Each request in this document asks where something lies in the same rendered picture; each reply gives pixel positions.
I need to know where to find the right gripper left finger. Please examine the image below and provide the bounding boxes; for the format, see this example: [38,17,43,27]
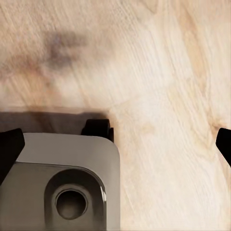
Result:
[0,128,25,186]

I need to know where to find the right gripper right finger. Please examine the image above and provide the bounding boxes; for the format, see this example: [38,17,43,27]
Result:
[216,128,231,166]

